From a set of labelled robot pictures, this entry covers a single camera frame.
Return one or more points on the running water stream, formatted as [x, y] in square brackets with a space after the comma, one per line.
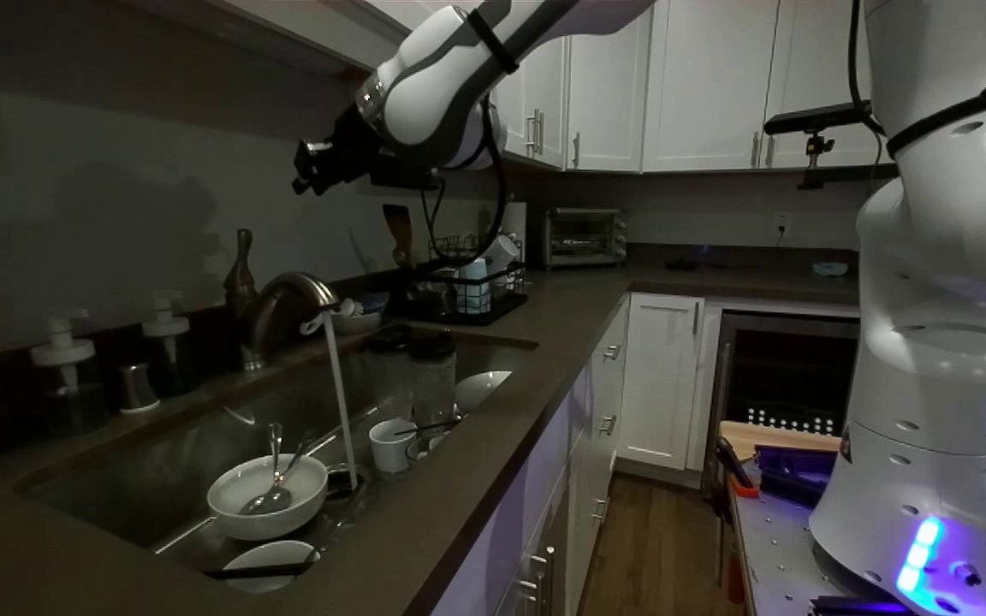
[340, 399]

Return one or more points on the black built-in appliance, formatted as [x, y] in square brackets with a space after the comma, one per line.
[785, 372]

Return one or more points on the wall outlet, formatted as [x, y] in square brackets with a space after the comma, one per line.
[780, 227]

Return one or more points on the large white dish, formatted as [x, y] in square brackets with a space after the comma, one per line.
[504, 255]

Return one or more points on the dark blue case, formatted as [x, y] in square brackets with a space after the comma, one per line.
[795, 473]

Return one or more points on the flat white plate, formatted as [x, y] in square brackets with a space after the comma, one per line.
[267, 561]

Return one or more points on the steel sink basin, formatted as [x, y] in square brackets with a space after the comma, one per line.
[172, 465]

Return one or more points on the light wooden board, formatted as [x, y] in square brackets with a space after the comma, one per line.
[778, 435]

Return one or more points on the white bowl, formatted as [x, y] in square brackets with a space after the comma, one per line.
[265, 502]

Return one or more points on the toaster oven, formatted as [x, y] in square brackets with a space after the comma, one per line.
[584, 237]

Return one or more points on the metal spoon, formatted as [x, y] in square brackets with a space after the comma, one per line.
[276, 473]

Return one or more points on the white items behind sink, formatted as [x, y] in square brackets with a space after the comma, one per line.
[342, 315]

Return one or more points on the white ribbed dish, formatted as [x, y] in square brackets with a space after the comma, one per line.
[472, 293]

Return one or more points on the white lower cabinet doors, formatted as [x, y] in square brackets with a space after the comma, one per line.
[591, 457]

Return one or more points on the white pump soap dispenser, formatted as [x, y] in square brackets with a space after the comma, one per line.
[61, 355]
[165, 328]

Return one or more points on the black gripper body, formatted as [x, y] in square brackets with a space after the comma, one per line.
[342, 156]

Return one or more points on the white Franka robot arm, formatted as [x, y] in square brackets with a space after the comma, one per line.
[948, 399]

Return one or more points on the small metal cup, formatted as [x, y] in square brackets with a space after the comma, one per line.
[139, 391]

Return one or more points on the perforated metal robot table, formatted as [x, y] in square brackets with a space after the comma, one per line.
[778, 558]

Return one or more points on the white cup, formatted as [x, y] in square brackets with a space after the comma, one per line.
[390, 445]

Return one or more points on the black stereo camera bar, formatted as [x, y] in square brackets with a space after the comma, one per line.
[819, 119]

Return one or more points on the long thin utensil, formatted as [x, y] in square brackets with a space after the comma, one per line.
[204, 529]

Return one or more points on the white corner cabinet door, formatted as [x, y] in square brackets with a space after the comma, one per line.
[661, 380]

